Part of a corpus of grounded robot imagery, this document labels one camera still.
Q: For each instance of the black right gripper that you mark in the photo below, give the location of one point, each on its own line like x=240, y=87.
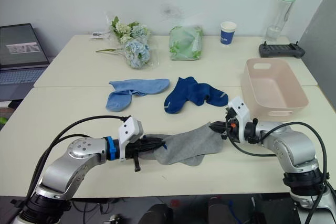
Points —
x=231, y=130

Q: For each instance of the dark grey handheld controller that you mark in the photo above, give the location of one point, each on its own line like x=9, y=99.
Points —
x=282, y=50

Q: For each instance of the clear bottle with green lid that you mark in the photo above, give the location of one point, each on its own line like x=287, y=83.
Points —
x=281, y=14

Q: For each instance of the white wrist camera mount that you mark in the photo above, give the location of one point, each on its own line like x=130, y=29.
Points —
x=128, y=130
x=240, y=111

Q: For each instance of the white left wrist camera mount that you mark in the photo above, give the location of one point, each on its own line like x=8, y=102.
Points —
x=128, y=130

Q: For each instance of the dark blue sock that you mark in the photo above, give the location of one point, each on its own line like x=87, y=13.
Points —
x=212, y=96
x=179, y=95

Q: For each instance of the green tissue packet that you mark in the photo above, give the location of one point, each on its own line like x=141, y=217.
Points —
x=185, y=44

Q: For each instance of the grey sock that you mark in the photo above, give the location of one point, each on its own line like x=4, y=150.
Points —
x=195, y=160
x=191, y=142

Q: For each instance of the light blue sock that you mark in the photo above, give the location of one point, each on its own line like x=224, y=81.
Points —
x=118, y=102
x=147, y=85

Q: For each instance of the blue and white paper cup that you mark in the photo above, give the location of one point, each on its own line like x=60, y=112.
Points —
x=227, y=35

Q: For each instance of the grey laptop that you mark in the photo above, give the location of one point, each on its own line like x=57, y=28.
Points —
x=21, y=51

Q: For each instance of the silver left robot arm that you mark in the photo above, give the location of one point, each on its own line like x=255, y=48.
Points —
x=78, y=155

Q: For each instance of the grey partition panel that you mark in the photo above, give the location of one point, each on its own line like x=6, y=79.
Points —
x=321, y=45

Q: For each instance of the pink plastic container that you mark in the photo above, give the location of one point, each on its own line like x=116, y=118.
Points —
x=273, y=90

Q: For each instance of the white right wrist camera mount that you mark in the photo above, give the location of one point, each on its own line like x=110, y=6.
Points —
x=240, y=111

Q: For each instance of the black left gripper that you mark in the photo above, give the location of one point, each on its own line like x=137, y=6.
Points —
x=134, y=150

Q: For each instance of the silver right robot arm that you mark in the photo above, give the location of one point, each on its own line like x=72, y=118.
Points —
x=294, y=145

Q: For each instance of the wrapped artificial flower bouquet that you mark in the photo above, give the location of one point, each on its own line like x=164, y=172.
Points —
x=135, y=48

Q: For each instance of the small green object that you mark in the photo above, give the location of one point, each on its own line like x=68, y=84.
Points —
x=2, y=120

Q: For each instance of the dark rounded shape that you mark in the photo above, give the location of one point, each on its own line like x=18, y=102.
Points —
x=155, y=214

